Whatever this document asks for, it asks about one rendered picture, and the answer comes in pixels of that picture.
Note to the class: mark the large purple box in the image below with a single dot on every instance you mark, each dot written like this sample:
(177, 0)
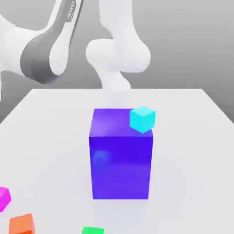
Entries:
(120, 164)

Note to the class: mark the small magenta cube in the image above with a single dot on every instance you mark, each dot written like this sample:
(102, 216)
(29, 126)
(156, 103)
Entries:
(3, 198)

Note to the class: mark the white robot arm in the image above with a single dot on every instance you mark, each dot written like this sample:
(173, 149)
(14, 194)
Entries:
(120, 54)

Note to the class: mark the small orange cube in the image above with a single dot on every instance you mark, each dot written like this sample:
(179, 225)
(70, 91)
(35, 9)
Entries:
(21, 224)

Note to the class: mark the small cyan cube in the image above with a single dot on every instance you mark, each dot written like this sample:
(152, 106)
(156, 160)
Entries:
(142, 119)

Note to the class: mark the small green cube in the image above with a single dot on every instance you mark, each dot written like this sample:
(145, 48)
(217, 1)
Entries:
(92, 230)

